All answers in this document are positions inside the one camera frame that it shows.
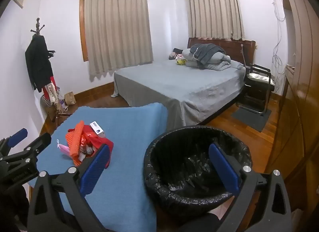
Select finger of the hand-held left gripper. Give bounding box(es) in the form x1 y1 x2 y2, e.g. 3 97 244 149
0 128 28 158
0 132 52 166

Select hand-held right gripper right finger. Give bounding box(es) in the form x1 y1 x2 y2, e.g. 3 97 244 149
209 143 292 232

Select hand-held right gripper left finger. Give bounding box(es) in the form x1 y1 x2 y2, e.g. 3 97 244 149
27 144 111 232

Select pink face mask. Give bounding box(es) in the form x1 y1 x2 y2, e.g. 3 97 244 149
57 139 71 159

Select red cloth item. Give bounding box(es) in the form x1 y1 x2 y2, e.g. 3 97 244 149
67 125 114 169

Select white blue-print box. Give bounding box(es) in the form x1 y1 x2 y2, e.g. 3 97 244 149
89 121 106 139

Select black-lined trash bin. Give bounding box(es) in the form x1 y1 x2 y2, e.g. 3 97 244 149
143 126 253 219

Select hanging patterned clothes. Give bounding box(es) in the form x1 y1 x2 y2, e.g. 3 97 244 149
41 76 61 108

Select brown paper bag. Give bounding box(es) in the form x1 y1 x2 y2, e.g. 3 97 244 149
64 92 77 105

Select blue table cloth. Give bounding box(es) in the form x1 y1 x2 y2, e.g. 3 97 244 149
29 103 168 232

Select dark grey floor mat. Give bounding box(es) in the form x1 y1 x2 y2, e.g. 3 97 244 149
230 107 272 133

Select black jacket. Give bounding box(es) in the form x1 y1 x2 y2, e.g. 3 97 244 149
25 35 54 91

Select bed with grey sheet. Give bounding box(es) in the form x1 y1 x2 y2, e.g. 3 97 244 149
111 58 247 126

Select black metal chair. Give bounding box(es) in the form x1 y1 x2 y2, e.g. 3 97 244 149
235 63 276 116

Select wooden wardrobe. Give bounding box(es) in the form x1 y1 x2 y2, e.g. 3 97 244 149
264 0 319 212

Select grey pillow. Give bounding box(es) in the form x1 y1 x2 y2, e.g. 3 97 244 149
230 60 245 70

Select folded grey duvet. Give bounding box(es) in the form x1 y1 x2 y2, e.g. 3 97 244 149
182 47 232 71

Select wooden coat rack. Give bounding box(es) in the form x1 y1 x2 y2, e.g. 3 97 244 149
30 17 73 126

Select dark grey blanket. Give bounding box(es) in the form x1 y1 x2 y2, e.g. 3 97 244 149
190 43 226 63

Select wooden headboard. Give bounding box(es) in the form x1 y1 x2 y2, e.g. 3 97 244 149
187 37 257 66

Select wide beige curtain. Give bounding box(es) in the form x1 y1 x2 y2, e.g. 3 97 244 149
84 0 154 78

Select narrow beige curtain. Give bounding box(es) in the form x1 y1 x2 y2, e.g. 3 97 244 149
189 0 245 41

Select wooden window frame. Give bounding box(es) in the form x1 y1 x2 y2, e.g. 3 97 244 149
79 0 89 62

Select white wall cables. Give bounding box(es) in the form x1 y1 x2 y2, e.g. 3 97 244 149
269 0 286 75

